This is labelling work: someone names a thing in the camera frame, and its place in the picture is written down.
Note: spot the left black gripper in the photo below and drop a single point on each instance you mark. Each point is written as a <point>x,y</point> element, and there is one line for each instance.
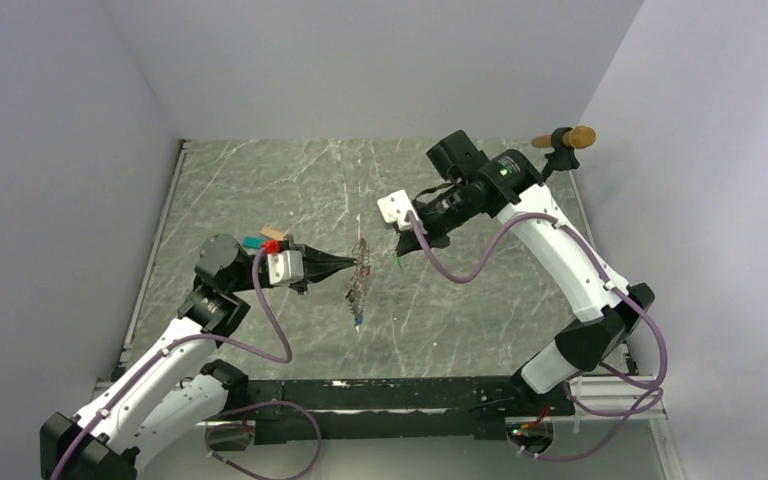
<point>318,265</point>

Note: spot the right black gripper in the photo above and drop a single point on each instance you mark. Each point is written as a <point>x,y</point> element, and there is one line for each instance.
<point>407,243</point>

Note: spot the round metal keyring disc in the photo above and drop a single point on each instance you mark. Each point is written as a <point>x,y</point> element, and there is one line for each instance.
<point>357,287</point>

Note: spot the green tagged key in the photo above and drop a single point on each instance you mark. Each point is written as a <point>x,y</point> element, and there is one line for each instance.
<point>397,261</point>

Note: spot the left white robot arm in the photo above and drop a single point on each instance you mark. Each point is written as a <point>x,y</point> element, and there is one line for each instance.
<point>177,383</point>

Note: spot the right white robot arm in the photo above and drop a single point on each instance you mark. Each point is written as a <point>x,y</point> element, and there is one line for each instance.
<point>511,190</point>

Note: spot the orange key tag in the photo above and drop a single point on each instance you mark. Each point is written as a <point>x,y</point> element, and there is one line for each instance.
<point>272,233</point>

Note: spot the teal key tag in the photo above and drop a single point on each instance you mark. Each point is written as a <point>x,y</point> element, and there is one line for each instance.
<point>253,243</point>

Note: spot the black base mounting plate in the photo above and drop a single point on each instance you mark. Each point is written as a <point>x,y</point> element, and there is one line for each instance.
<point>482,407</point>

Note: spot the black microphone stand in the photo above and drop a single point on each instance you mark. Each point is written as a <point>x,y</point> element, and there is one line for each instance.
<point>562,158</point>

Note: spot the gold microphone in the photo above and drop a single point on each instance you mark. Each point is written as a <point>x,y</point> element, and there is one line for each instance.
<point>579,137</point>

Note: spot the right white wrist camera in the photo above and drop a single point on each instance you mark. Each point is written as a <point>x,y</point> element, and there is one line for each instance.
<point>394,208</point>

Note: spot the aluminium frame rail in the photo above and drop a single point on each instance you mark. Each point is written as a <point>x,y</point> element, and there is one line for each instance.
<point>611,398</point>

